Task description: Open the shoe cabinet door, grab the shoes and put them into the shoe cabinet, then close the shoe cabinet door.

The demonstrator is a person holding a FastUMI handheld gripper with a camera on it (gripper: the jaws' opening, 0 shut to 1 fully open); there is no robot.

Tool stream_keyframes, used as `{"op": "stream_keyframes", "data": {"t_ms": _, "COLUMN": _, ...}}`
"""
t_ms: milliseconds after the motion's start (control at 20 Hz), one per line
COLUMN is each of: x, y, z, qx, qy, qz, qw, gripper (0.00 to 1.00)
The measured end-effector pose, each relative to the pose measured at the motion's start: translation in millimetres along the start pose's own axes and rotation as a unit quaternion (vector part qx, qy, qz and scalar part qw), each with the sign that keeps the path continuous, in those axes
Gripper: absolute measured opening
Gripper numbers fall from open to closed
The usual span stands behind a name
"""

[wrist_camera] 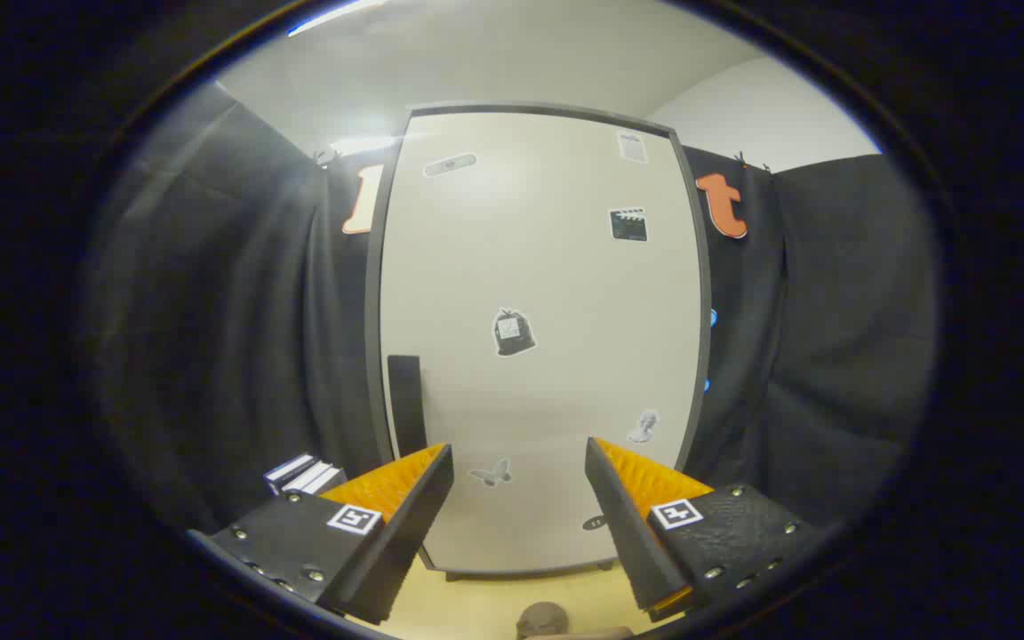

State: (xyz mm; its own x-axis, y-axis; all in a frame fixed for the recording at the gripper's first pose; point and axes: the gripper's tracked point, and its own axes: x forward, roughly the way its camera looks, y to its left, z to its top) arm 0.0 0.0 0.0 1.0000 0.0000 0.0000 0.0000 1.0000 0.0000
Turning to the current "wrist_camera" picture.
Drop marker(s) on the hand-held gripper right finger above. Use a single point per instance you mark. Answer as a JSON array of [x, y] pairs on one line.
[[628, 533]]

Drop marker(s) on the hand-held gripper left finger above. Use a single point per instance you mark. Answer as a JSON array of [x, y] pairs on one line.
[[405, 542]]

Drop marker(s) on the brown fuzzy shoe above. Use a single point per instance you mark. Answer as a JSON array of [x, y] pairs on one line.
[[540, 620]]

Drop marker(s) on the grey shoe cabinet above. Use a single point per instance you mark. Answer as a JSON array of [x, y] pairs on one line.
[[373, 311]]

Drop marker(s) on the white spine book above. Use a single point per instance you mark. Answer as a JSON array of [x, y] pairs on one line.
[[308, 476]]

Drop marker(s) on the blue spine book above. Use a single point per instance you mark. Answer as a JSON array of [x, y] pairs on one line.
[[285, 468]]

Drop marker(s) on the black backdrop cloth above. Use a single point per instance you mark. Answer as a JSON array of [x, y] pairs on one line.
[[210, 311]]

